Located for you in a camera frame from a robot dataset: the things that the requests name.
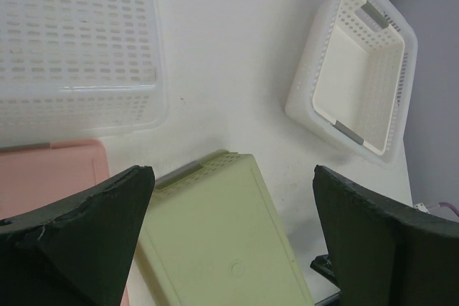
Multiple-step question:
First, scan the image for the large white perforated basket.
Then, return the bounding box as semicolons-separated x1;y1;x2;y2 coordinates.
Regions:
1;0;168;147

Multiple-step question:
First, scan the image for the small white perforated basket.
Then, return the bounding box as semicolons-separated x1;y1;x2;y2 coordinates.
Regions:
285;0;418;167

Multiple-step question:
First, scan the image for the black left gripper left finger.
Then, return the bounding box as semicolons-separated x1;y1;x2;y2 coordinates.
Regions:
1;166;155;305

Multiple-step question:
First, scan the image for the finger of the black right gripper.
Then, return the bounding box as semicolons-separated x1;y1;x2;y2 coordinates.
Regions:
310;254;339;287

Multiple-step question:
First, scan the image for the cream white perforated basket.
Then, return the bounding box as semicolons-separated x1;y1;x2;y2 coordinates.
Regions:
312;0;405;156

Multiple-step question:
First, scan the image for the yellow-green perforated basket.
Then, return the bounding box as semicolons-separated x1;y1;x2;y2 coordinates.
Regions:
136;150;313;305

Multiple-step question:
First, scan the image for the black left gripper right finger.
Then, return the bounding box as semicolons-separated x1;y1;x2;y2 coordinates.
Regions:
313;166;458;305

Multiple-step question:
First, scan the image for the pink perforated basket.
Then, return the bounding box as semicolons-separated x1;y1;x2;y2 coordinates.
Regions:
1;140;128;305

